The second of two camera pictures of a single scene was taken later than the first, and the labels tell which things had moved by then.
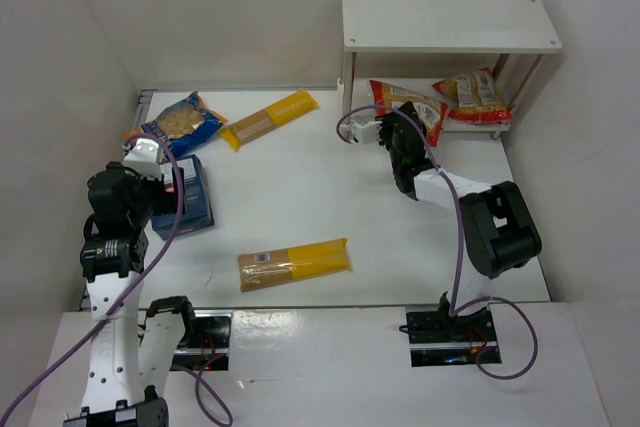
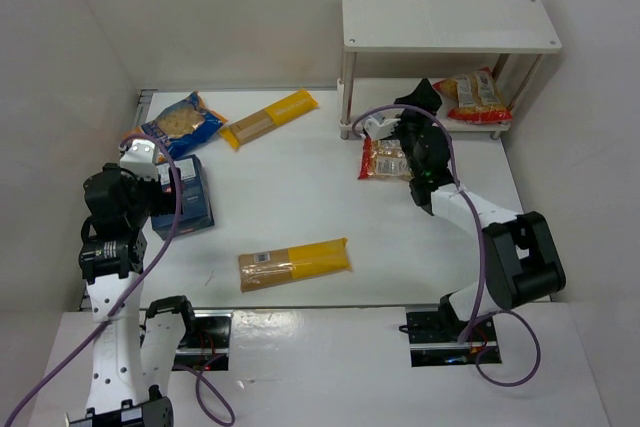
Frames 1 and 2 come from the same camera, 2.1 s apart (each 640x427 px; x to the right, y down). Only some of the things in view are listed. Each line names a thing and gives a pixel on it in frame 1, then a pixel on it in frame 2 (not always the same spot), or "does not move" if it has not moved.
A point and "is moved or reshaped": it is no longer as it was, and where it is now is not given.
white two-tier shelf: x=446 y=24 does not move
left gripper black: x=170 y=192 does not move
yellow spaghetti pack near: x=269 y=267 does not move
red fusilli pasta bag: x=430 y=112 is moved or reshaped
